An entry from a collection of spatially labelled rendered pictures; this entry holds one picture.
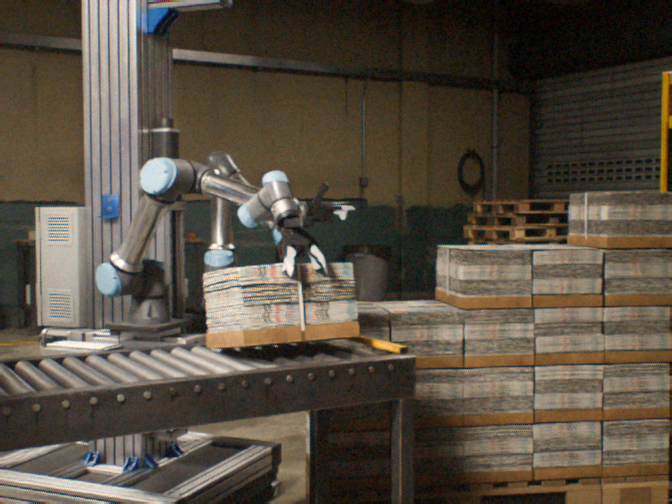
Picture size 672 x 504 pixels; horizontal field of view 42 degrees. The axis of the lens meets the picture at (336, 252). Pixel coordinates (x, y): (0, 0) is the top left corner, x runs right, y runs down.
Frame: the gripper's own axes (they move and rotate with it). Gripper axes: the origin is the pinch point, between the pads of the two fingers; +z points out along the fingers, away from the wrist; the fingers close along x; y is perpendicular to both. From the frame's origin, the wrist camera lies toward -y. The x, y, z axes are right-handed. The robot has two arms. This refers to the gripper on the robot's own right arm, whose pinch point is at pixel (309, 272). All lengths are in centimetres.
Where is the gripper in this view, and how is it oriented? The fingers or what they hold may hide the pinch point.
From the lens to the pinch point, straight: 247.0
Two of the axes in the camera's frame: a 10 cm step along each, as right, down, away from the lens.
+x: -8.7, 0.5, -4.9
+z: 3.0, 8.4, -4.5
